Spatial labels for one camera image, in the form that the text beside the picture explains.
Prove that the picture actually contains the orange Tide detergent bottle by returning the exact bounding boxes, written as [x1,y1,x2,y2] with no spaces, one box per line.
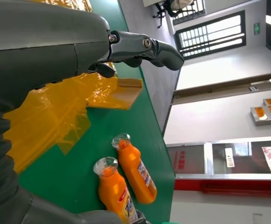
[93,156,139,224]
[111,133,157,205]

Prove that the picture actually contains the red fire cabinet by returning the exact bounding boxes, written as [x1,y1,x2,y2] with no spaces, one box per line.
[167,139,271,198]

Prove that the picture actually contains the black barred window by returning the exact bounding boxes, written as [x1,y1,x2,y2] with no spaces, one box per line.
[175,10,247,60]

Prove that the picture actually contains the yellow plastic-wrapped cardboard box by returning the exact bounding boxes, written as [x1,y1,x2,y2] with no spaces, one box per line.
[3,0,143,174]

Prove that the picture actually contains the black office chair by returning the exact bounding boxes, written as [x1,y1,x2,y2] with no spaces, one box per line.
[153,0,175,28]

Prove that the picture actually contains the grey wall sign holder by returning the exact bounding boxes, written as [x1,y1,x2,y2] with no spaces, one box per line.
[250,97,271,126]

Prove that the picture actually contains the brown door frame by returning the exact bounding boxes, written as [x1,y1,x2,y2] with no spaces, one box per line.
[172,73,271,106]

